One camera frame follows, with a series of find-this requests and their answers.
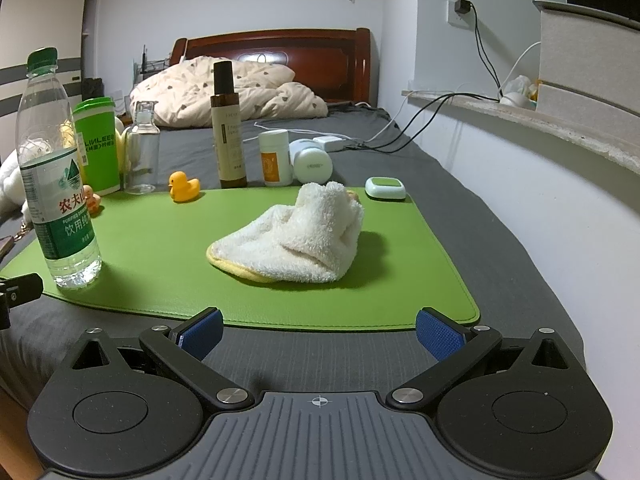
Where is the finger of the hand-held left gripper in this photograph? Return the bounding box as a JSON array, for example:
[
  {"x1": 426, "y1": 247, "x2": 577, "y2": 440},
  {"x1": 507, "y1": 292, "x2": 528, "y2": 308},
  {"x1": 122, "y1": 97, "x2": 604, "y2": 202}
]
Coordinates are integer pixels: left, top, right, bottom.
[{"x1": 0, "y1": 272, "x2": 44, "y2": 330}]

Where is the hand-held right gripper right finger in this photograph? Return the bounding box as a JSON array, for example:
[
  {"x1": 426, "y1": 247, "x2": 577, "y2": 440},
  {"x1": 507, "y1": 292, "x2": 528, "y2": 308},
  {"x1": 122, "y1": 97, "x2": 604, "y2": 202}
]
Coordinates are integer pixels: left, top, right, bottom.
[{"x1": 385, "y1": 306, "x2": 572, "y2": 411}]

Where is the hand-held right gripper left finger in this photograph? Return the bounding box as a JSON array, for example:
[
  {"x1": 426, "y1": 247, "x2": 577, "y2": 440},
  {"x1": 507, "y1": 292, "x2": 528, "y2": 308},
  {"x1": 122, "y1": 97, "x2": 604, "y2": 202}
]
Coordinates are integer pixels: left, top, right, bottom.
[{"x1": 72, "y1": 306, "x2": 256, "y2": 411}]

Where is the clear plastic water bottle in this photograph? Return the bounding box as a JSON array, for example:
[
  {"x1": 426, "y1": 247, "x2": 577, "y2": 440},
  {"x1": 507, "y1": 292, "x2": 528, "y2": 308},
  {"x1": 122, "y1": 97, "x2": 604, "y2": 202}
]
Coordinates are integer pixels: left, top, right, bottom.
[{"x1": 16, "y1": 47, "x2": 103, "y2": 292}]

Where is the white yellow-edged towel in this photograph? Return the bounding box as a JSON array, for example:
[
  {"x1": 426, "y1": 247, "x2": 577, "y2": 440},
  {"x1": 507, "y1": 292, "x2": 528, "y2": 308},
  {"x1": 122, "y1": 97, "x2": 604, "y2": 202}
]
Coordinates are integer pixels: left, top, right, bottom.
[{"x1": 206, "y1": 181, "x2": 365, "y2": 285}]

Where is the green leather mat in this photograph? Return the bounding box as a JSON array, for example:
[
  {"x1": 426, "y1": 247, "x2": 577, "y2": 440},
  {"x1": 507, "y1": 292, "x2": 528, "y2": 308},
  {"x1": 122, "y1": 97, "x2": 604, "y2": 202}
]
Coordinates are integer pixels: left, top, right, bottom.
[{"x1": 0, "y1": 187, "x2": 481, "y2": 333}]

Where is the white goose plush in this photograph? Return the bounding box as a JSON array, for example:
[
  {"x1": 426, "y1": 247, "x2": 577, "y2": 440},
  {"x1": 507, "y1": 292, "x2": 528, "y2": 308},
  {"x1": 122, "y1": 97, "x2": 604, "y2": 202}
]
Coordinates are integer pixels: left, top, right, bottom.
[{"x1": 0, "y1": 150, "x2": 26, "y2": 206}]

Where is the pink rubber duck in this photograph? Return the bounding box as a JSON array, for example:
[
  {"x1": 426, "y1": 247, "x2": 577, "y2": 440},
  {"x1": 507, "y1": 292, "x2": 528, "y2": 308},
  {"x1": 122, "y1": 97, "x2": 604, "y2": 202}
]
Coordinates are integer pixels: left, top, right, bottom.
[{"x1": 80, "y1": 185, "x2": 105, "y2": 217}]

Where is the yellow rubber duck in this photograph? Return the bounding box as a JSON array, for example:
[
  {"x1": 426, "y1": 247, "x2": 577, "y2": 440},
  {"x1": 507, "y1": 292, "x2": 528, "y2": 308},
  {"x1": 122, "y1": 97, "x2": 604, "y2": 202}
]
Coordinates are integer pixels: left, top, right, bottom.
[{"x1": 168, "y1": 171, "x2": 202, "y2": 204}]

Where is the small white green case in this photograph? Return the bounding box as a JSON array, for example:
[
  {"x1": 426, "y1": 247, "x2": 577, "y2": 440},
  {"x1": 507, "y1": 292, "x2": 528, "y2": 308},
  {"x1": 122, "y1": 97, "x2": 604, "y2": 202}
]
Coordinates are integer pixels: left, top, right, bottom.
[{"x1": 365, "y1": 176, "x2": 407, "y2": 202}]

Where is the green lidded cup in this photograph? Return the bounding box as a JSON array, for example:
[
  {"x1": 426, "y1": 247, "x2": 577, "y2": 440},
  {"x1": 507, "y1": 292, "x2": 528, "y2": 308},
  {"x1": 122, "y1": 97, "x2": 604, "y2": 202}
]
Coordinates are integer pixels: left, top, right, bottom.
[{"x1": 72, "y1": 97, "x2": 122, "y2": 196}]

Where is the empty clear glass bottle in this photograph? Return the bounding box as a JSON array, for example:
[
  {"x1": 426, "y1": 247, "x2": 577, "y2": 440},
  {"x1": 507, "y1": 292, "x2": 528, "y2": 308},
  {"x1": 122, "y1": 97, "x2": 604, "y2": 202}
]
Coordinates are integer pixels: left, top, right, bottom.
[{"x1": 122, "y1": 101, "x2": 161, "y2": 195}]

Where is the white orange-label pill bottle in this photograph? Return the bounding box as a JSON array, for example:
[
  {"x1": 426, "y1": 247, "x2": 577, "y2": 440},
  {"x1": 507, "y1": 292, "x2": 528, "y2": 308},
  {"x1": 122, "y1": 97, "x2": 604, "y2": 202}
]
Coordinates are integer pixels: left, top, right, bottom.
[{"x1": 259, "y1": 130, "x2": 293, "y2": 187}]

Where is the brown spray bottle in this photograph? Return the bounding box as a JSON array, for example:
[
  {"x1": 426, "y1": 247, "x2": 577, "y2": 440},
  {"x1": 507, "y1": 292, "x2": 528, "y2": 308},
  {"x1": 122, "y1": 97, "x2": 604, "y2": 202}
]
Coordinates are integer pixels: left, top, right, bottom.
[{"x1": 210, "y1": 60, "x2": 248, "y2": 189}]

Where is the white round jar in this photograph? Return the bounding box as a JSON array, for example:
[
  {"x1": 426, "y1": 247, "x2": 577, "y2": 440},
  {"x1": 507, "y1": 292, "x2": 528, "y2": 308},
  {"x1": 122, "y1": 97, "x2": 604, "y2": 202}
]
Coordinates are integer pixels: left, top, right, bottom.
[{"x1": 289, "y1": 137, "x2": 333, "y2": 184}]

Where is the stone window sill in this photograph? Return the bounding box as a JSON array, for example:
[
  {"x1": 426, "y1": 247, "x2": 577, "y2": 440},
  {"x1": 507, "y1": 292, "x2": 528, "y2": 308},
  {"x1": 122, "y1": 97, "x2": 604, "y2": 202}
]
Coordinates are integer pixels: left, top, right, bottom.
[{"x1": 401, "y1": 89, "x2": 640, "y2": 186}]

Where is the beige heart-print quilt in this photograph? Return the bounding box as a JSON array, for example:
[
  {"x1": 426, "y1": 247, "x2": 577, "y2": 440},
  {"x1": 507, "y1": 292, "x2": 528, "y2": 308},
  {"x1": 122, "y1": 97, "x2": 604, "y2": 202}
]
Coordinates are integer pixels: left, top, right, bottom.
[{"x1": 130, "y1": 55, "x2": 329, "y2": 129}]

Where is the white grey-striped wardrobe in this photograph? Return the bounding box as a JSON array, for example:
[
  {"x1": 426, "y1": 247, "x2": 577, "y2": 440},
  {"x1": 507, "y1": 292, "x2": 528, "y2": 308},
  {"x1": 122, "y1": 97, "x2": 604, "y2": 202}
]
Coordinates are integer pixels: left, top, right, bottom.
[{"x1": 0, "y1": 0, "x2": 99, "y2": 126}]

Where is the white plastic bag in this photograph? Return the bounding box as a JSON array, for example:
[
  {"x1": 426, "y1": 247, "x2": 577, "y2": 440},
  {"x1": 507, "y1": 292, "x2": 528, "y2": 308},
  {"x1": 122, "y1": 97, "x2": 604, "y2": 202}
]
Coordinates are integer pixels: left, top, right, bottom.
[{"x1": 502, "y1": 75, "x2": 532, "y2": 96}]

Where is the dark wooden headboard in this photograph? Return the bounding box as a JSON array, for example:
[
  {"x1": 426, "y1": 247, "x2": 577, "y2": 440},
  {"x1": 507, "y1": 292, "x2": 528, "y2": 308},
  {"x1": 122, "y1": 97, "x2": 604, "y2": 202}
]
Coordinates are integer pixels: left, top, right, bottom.
[{"x1": 171, "y1": 28, "x2": 373, "y2": 107}]

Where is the white cardboard box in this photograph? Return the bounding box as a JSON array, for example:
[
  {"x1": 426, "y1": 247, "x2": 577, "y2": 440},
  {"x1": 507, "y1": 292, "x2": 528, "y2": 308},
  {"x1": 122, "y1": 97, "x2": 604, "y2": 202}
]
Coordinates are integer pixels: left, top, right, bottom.
[{"x1": 537, "y1": 10, "x2": 640, "y2": 112}]

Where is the black wire rack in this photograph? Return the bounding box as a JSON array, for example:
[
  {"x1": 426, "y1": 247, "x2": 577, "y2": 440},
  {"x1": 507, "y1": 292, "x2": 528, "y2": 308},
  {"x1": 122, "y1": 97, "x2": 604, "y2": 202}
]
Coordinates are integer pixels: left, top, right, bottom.
[{"x1": 135, "y1": 45, "x2": 175, "y2": 81}]

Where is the black charging cable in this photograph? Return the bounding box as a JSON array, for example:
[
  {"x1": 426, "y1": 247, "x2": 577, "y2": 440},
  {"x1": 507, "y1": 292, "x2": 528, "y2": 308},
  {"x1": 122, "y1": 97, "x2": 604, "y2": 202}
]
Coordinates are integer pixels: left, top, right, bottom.
[{"x1": 345, "y1": 2, "x2": 502, "y2": 152}]

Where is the white wall socket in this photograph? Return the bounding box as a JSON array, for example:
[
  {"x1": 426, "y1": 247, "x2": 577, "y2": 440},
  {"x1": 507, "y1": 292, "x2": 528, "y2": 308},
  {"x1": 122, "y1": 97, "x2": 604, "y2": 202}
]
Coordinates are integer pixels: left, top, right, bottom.
[{"x1": 446, "y1": 0, "x2": 473, "y2": 28}]

